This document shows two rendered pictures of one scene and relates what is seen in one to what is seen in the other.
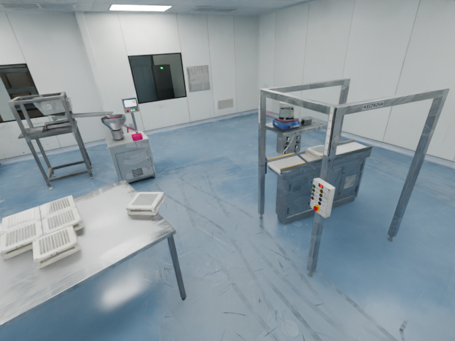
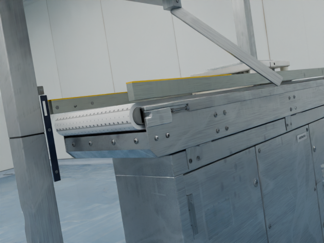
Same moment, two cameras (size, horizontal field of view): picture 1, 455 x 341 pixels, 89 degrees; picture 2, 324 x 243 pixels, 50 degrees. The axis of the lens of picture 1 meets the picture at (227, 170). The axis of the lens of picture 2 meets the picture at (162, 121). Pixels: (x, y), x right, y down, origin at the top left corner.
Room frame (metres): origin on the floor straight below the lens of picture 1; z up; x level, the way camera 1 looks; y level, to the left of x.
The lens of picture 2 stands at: (1.59, -0.32, 0.81)
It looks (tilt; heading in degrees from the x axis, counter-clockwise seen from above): 3 degrees down; 333
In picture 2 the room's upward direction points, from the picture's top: 9 degrees counter-clockwise
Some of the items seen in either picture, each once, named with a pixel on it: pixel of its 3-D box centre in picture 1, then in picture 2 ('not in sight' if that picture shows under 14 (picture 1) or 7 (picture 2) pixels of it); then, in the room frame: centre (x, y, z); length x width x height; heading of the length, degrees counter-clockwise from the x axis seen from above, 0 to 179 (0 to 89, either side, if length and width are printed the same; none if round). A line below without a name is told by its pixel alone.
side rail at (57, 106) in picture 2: (313, 149); (211, 87); (2.65, -1.08, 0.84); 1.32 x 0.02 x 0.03; 110
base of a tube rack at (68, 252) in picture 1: (57, 247); not in sight; (1.23, 1.22, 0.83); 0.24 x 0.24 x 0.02; 37
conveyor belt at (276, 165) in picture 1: (321, 156); (247, 95); (2.53, -1.14, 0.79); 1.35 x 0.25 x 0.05; 110
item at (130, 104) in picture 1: (133, 116); not in sight; (4.04, 1.57, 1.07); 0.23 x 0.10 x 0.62; 118
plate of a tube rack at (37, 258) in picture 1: (55, 242); not in sight; (1.23, 1.22, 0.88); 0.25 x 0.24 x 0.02; 37
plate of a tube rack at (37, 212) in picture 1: (22, 219); not in sight; (1.52, 1.67, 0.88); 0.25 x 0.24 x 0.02; 37
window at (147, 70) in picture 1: (160, 78); not in sight; (6.74, 1.66, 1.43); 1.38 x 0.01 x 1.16; 118
